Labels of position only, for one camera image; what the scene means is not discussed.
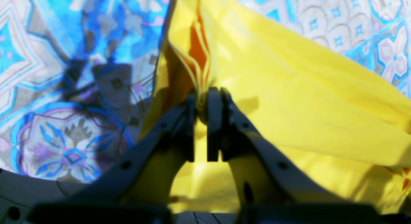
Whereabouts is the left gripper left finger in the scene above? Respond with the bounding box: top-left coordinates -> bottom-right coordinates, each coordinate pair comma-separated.
27,94 -> 196,224

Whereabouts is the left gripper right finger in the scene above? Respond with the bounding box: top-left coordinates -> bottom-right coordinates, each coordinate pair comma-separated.
206,88 -> 382,224

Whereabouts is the patterned blue tile tablecloth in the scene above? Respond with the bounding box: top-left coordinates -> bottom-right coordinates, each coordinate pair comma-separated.
1,0 -> 410,183

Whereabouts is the yellow T-shirt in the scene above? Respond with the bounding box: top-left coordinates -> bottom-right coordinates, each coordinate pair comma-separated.
140,0 -> 411,214

